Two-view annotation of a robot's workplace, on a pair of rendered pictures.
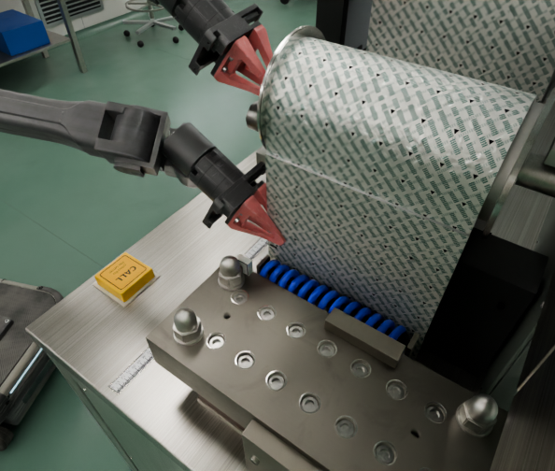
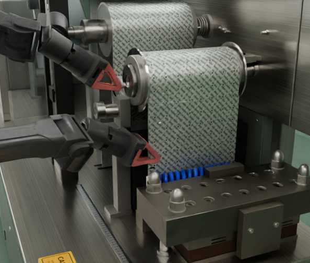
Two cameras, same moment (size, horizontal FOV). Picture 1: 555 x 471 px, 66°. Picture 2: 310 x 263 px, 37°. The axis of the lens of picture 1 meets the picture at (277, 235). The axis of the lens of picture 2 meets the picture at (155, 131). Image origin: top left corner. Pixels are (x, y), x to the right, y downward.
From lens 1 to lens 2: 0.84 m
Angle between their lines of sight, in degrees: 54
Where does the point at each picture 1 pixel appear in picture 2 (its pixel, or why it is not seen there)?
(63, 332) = not seen: outside the picture
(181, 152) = (99, 129)
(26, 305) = not seen: outside the picture
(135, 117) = (69, 119)
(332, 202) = (185, 113)
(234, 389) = (222, 205)
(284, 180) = (159, 116)
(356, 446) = (270, 189)
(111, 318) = not seen: outside the picture
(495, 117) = (226, 51)
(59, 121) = (37, 133)
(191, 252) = (68, 240)
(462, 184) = (231, 75)
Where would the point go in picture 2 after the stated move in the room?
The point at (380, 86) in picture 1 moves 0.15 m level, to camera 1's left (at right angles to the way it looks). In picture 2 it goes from (187, 55) to (153, 66)
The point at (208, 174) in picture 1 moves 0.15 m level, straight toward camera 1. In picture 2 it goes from (118, 135) to (185, 143)
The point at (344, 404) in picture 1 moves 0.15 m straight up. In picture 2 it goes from (250, 186) to (255, 122)
